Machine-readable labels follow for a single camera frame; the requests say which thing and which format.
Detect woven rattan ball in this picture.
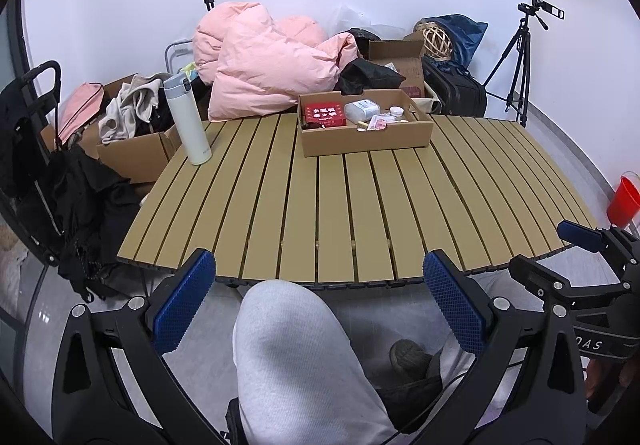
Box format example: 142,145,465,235
424,22,454,61

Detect pink bag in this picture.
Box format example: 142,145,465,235
56,82,105,146

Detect black suitcase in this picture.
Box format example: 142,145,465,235
422,56,488,118

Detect white metal frame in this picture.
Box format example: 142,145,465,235
165,41,196,74

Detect blue bag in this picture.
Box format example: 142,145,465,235
420,15,489,68

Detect red patterned box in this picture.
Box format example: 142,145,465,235
305,101,347,128

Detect shallow cardboard tray box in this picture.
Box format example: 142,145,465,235
296,90,435,158

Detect black cloth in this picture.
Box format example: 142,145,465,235
334,57,406,96

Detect beige clothing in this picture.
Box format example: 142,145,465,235
98,73,174,144

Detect pink duvet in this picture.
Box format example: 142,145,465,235
192,1,360,122

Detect open cardboard box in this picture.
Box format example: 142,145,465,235
367,39,426,98

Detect white tissue pack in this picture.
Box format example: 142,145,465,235
344,99,381,122

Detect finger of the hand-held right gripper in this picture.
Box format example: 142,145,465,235
507,254,629,315
557,219,640,267

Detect black tripod with camera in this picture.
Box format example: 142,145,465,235
482,0,566,128

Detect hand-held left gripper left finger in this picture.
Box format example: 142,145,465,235
51,248,221,445

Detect clear plastic bag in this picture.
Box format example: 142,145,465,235
327,5,371,34

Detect cardboard box with clothes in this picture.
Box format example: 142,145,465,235
96,72,184,184

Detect person's right hand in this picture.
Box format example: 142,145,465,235
584,357,640,407

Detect dark shoe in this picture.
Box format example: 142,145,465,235
390,339,434,381

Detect red bucket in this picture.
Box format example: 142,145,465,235
607,175,640,226

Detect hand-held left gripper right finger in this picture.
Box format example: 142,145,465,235
415,249,588,445

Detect black folding cart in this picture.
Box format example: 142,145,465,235
0,61,64,267

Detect white thermos bottle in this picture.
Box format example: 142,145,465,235
163,71,213,165

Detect black jacket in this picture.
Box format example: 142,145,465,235
45,145,144,302

